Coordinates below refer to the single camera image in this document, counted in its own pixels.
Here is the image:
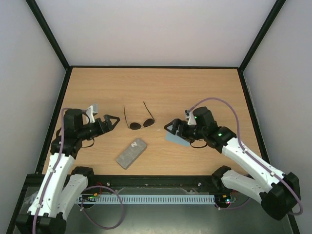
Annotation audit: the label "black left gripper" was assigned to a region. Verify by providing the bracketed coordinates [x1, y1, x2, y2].
[78, 115, 120, 141]

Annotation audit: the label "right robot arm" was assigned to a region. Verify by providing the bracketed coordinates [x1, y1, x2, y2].
[164, 107, 300, 220]

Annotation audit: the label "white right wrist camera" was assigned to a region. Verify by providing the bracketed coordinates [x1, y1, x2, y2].
[185, 110, 196, 126]

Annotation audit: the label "blue cleaning cloth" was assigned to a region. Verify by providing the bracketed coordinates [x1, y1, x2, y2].
[165, 132, 190, 147]

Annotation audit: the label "left green circuit board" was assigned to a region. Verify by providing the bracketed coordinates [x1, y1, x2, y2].
[81, 193, 101, 199]

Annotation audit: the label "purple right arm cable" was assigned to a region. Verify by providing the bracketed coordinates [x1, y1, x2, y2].
[189, 97, 304, 216]

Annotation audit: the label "grey felt glasses case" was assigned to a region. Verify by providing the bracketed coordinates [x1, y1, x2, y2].
[116, 138, 147, 170]

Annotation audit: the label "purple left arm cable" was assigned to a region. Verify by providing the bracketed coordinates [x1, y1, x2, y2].
[32, 108, 125, 234]

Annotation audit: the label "black round sunglasses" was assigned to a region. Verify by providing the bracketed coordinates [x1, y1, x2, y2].
[123, 101, 156, 130]

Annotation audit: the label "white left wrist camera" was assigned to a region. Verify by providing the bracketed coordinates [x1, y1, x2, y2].
[85, 104, 98, 123]

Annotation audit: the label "light blue slotted cable duct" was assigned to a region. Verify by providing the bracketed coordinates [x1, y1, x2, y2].
[85, 194, 215, 205]

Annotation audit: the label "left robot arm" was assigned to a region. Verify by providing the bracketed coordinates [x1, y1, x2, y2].
[16, 106, 120, 234]

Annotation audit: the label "right green circuit board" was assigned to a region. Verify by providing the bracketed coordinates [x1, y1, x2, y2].
[220, 192, 237, 204]

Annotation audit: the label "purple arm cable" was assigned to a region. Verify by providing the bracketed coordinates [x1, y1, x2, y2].
[189, 97, 304, 216]
[32, 108, 125, 234]

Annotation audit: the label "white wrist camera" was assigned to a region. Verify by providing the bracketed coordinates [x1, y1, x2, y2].
[85, 104, 98, 123]
[185, 110, 196, 126]

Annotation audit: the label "black aluminium frame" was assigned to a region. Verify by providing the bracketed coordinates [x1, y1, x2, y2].
[5, 0, 301, 234]

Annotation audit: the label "green circuit board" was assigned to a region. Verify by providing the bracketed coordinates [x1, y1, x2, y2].
[220, 192, 237, 204]
[81, 193, 101, 199]

